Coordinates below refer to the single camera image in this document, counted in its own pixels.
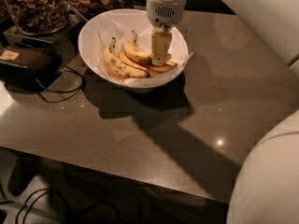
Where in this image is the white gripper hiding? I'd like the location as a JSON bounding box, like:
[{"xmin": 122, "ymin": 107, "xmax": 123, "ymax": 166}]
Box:
[{"xmin": 146, "ymin": 0, "xmax": 187, "ymax": 65}]

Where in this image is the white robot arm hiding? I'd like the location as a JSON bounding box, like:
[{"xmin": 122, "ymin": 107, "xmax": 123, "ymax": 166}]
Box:
[{"xmin": 147, "ymin": 0, "xmax": 299, "ymax": 224}]

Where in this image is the middle orange banana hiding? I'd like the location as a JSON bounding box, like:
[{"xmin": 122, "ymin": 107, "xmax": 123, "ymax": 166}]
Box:
[{"xmin": 118, "ymin": 51, "xmax": 177, "ymax": 77}]

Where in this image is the white bowl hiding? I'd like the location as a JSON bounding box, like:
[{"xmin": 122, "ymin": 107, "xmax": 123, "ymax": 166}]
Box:
[{"xmin": 78, "ymin": 9, "xmax": 192, "ymax": 92}]

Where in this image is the front spotted yellow banana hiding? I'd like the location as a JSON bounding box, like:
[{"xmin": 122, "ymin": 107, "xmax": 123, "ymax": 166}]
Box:
[{"xmin": 103, "ymin": 37, "xmax": 150, "ymax": 78}]

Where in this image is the white paper liner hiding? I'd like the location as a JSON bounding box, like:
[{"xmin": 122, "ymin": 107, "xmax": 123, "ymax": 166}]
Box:
[{"xmin": 90, "ymin": 9, "xmax": 191, "ymax": 91}]

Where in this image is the metal jar stand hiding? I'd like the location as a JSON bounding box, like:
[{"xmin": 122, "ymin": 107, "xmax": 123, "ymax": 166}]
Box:
[{"xmin": 4, "ymin": 14, "xmax": 84, "ymax": 64}]

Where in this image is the glass jar of nuts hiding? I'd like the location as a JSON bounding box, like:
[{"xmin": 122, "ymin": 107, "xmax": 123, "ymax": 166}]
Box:
[{"xmin": 4, "ymin": 0, "xmax": 69, "ymax": 35}]

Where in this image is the black device with label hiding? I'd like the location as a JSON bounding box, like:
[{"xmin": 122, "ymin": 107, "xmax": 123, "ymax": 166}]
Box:
[{"xmin": 0, "ymin": 46, "xmax": 63, "ymax": 91}]

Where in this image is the black cable on table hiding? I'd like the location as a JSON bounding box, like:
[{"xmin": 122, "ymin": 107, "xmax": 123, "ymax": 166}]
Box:
[{"xmin": 36, "ymin": 63, "xmax": 87, "ymax": 105}]

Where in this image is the black floor cable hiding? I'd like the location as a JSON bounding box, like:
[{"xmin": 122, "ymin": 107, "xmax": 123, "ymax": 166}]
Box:
[{"xmin": 0, "ymin": 184, "xmax": 76, "ymax": 224}]

